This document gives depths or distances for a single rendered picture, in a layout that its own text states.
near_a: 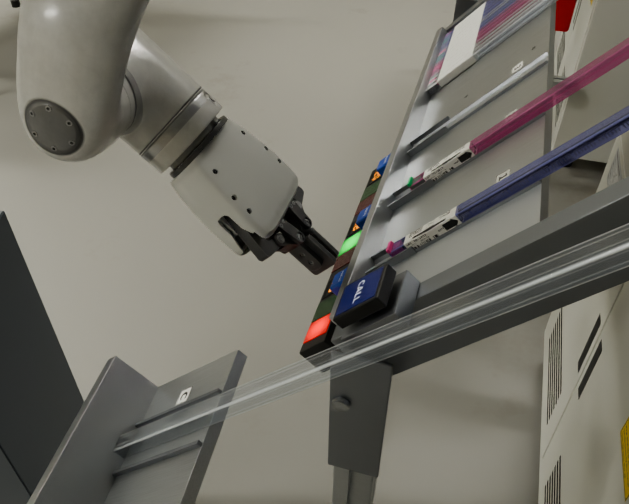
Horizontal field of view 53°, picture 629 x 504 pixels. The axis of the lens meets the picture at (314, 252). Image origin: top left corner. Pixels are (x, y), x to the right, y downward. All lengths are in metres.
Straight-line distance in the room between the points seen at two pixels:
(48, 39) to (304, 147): 1.69
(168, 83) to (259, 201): 0.13
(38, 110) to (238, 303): 1.14
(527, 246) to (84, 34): 0.33
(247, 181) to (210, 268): 1.12
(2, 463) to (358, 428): 0.47
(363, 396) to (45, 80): 0.34
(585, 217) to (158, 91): 0.35
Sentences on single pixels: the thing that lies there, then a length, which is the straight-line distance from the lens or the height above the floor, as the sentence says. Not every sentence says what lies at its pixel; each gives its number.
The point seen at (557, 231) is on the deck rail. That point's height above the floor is 0.88.
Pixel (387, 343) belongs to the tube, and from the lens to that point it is 0.33.
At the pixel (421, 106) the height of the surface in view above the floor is 0.73.
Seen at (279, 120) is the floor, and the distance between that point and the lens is 2.28.
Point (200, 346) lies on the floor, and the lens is 1.51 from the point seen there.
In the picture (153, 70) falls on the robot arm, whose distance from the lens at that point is 0.57.
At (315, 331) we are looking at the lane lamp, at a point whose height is 0.65.
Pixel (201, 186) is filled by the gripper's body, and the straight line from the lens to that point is 0.57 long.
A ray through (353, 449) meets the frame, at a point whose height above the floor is 0.63.
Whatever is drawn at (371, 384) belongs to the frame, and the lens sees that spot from 0.52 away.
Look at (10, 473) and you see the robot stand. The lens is 0.90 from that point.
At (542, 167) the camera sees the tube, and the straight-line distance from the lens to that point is 0.53.
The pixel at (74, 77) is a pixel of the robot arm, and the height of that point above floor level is 0.95.
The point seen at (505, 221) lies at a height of 0.84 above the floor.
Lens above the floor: 1.15
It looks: 42 degrees down
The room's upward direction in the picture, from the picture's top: straight up
